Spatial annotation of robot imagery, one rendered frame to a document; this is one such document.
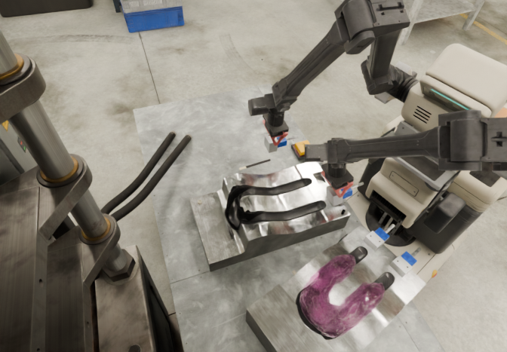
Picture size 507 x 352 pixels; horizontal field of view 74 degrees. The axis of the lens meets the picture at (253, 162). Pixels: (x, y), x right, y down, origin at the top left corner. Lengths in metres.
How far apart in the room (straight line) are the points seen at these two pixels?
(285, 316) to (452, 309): 1.41
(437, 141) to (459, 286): 1.69
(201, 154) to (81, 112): 1.80
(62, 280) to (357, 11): 0.92
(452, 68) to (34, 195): 1.07
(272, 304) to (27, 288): 0.59
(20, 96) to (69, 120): 2.42
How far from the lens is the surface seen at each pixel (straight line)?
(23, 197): 0.81
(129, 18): 3.98
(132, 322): 1.16
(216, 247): 1.12
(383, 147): 0.82
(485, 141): 0.71
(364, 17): 0.81
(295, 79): 0.99
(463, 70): 1.11
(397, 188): 1.46
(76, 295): 0.95
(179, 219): 1.26
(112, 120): 2.93
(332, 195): 1.17
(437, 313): 2.22
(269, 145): 1.27
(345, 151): 0.92
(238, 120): 1.58
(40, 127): 0.72
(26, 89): 0.65
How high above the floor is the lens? 1.86
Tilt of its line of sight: 49 degrees down
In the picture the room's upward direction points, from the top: 4 degrees clockwise
